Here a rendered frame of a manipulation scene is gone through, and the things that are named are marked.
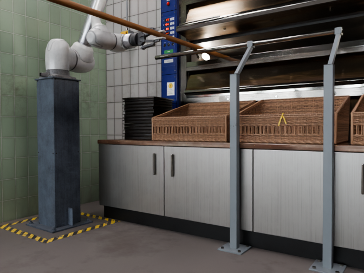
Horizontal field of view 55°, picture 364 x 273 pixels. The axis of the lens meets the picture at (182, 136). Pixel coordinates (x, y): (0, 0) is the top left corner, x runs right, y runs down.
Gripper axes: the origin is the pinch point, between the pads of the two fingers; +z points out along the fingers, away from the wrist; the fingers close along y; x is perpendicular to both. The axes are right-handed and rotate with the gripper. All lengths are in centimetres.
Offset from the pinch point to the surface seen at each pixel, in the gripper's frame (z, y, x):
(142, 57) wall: -75, -8, -70
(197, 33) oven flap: -16, -18, -65
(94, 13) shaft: 1.8, 1.0, 49.8
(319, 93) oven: 71, 32, -72
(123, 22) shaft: 1.9, 0.7, 31.6
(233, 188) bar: 42, 86, -11
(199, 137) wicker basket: 13, 59, -22
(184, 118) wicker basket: 3, 48, -21
